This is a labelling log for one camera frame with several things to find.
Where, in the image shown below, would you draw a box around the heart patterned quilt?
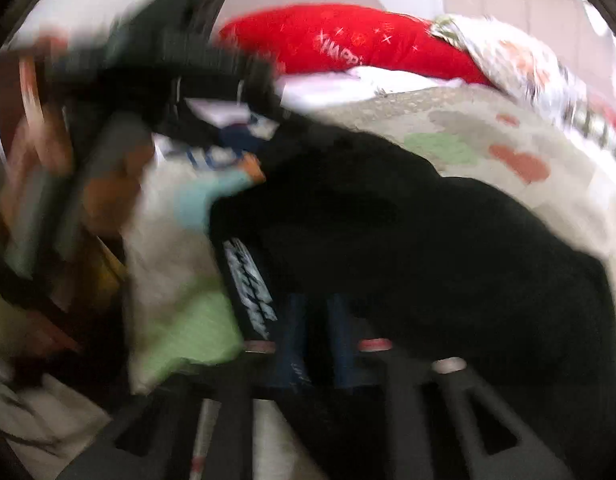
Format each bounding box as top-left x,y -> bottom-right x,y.
123,85 -> 616,396

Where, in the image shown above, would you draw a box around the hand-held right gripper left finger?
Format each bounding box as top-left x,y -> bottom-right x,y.
58,294 -> 316,480

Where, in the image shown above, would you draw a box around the white floral pillow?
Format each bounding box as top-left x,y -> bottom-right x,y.
429,13 -> 596,111

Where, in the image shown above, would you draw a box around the white bed sheet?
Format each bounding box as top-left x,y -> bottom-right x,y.
280,67 -> 489,111

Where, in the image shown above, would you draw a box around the long red pillow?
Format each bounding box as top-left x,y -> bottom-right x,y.
218,4 -> 495,87

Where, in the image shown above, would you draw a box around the black pants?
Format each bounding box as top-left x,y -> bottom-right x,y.
208,120 -> 616,480

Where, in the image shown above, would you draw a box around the person's left hand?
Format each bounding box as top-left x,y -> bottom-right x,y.
0,105 -> 156,238

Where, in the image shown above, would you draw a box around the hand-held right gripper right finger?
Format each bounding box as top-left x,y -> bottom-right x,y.
327,294 -> 575,480

